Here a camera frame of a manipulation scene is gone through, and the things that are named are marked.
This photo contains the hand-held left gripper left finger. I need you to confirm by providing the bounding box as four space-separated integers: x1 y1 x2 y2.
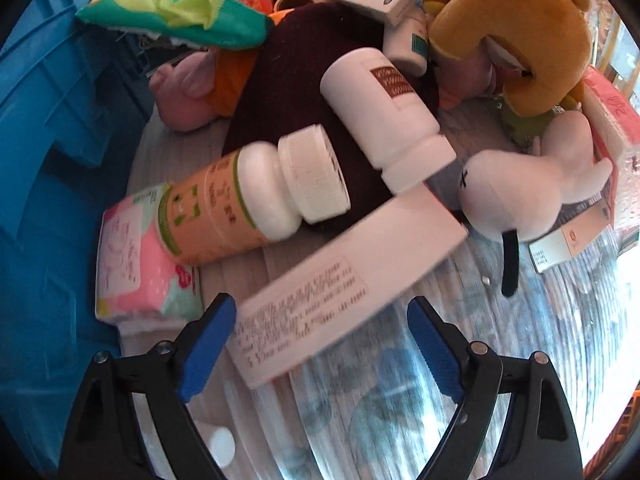
59 292 238 480

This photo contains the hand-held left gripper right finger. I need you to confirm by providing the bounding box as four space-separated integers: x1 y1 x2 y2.
406 296 583 480

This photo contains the long white printed box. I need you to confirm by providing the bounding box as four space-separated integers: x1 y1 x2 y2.
225 187 468 391

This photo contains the long grey box red logo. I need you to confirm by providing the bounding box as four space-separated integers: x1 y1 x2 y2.
527 200 616 275

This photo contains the white bottle brown label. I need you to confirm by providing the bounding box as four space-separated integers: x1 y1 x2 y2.
320 47 458 196

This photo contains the blue plastic crate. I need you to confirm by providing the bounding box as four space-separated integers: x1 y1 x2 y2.
0 0 166 466

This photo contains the small white cap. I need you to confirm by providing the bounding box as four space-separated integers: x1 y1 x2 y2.
207 425 236 466

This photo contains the small pink tissue packet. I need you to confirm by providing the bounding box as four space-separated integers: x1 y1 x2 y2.
95 182 203 336

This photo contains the orange bottle white cap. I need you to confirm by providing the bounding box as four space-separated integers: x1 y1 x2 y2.
157 127 351 266

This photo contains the white plush toy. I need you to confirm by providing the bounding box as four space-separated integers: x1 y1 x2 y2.
457 110 613 297

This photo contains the dark maroon plush toy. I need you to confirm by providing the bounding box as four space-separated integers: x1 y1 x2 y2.
150 2 451 226

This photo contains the large pink tissue pack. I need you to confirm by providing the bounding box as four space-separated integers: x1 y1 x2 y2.
580 65 640 231

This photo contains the small white bottle green label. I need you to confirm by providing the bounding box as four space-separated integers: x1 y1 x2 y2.
385 12 431 73

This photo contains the green tissue packet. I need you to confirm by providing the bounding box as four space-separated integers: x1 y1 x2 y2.
75 0 273 53

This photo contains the brown bear plush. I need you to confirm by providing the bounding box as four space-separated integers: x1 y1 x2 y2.
425 0 593 116

